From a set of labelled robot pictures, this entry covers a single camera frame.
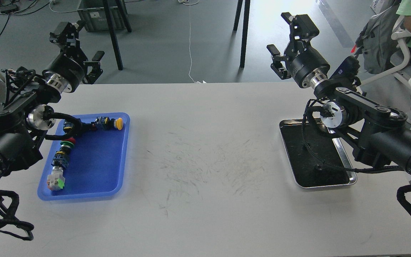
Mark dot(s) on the black switch block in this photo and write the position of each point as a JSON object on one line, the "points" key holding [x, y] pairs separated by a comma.
{"points": [[74, 129]]}

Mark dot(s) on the grey plastic crate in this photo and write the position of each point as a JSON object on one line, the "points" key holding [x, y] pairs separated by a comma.
{"points": [[93, 14]]}

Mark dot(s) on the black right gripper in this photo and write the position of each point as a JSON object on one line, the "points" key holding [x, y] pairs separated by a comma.
{"points": [[302, 30]]}

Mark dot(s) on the silver metal tray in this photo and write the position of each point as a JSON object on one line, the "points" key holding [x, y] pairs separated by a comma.
{"points": [[328, 152]]}

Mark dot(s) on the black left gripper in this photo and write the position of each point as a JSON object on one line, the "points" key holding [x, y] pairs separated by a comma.
{"points": [[68, 70]]}

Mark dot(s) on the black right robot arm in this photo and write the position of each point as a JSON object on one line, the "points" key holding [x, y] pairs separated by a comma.
{"points": [[376, 133]]}

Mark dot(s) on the yellow push button switch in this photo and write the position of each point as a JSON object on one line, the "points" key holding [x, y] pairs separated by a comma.
{"points": [[106, 123]]}

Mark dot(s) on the grey backpack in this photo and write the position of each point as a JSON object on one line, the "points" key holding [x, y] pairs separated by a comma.
{"points": [[374, 41]]}

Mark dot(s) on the red green button switch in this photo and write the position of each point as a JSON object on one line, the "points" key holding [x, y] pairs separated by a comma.
{"points": [[62, 156]]}

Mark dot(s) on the black stand leg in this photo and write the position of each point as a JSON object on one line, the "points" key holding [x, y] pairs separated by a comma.
{"points": [[109, 19]]}

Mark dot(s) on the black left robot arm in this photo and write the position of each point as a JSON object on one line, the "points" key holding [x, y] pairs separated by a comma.
{"points": [[27, 119]]}

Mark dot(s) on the black table leg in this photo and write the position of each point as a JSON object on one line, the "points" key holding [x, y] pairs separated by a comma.
{"points": [[245, 6]]}

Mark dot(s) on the blue plastic tray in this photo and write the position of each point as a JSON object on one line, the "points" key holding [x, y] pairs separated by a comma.
{"points": [[97, 162]]}

